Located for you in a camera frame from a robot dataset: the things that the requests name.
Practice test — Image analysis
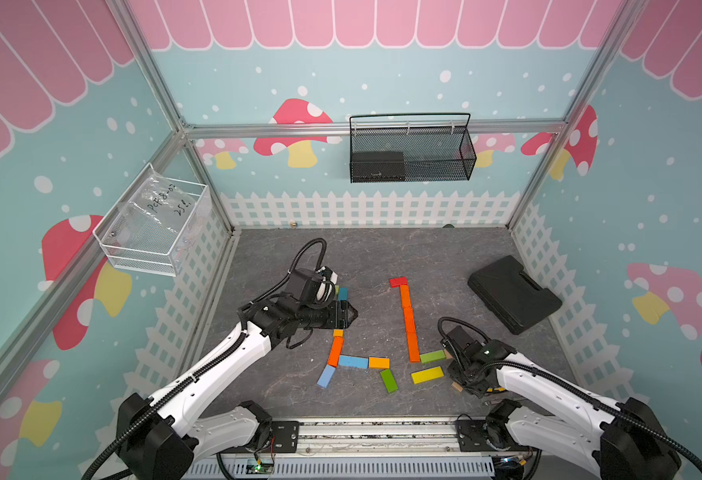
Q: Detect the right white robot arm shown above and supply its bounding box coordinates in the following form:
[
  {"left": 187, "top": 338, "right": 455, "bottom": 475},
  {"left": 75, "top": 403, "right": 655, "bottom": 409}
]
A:
[{"left": 437, "top": 317, "right": 702, "bottom": 479}]

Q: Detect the black plastic tool case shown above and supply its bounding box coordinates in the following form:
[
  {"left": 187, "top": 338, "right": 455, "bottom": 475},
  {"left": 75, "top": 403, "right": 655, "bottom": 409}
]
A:
[{"left": 467, "top": 255, "right": 563, "bottom": 335}]

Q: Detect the green block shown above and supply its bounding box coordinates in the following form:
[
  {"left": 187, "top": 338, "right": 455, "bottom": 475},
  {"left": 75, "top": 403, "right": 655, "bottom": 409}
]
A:
[{"left": 380, "top": 369, "right": 398, "bottom": 394}]

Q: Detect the black box in basket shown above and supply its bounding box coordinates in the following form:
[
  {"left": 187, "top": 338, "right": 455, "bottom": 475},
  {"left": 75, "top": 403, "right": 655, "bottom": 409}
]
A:
[{"left": 350, "top": 151, "right": 406, "bottom": 183}]

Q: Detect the red block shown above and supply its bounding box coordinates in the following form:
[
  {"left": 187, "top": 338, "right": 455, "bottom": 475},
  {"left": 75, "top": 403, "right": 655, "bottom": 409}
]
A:
[{"left": 389, "top": 277, "right": 408, "bottom": 288}]

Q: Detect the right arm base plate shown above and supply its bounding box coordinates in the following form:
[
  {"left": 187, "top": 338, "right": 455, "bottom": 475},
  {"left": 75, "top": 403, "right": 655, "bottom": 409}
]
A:
[{"left": 454, "top": 418, "right": 535, "bottom": 455}]

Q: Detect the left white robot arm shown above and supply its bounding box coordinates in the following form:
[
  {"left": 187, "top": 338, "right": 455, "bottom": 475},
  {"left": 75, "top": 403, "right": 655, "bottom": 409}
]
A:
[{"left": 82, "top": 238, "right": 358, "bottom": 479}]

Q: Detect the yellow-green wide block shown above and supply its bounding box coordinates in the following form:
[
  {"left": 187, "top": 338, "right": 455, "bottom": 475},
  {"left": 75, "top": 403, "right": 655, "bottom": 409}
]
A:
[{"left": 411, "top": 366, "right": 444, "bottom": 385}]

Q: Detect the blue long block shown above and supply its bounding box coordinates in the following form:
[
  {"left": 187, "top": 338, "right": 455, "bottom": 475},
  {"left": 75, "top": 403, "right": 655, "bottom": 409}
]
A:
[{"left": 338, "top": 355, "right": 369, "bottom": 369}]

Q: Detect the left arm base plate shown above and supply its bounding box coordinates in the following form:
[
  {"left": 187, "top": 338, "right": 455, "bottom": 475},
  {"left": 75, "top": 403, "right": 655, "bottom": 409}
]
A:
[{"left": 226, "top": 421, "right": 300, "bottom": 455}]

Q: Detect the black wire mesh basket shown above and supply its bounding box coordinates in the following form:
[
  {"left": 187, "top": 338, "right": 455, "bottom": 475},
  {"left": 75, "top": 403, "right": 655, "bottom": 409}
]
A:
[{"left": 348, "top": 112, "right": 477, "bottom": 182}]

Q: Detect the light blue block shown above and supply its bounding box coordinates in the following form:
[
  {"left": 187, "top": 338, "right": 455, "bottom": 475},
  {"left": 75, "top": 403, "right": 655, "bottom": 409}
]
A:
[{"left": 317, "top": 364, "right": 336, "bottom": 389}]

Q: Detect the clear plastic wall bin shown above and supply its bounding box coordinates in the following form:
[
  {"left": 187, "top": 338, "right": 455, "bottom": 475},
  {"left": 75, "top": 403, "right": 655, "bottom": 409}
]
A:
[{"left": 93, "top": 163, "right": 212, "bottom": 277}]

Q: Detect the orange long block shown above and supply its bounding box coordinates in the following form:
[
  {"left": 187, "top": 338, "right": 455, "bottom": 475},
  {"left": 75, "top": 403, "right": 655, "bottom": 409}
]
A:
[{"left": 327, "top": 336, "right": 344, "bottom": 368}]

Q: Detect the small orange-yellow block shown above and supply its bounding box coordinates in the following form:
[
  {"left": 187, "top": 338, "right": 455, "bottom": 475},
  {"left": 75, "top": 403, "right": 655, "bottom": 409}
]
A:
[{"left": 368, "top": 357, "right": 391, "bottom": 370}]

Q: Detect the green circuit board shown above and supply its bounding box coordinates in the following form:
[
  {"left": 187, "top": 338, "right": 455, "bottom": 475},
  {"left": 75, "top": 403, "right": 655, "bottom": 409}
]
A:
[{"left": 246, "top": 459, "right": 274, "bottom": 475}]

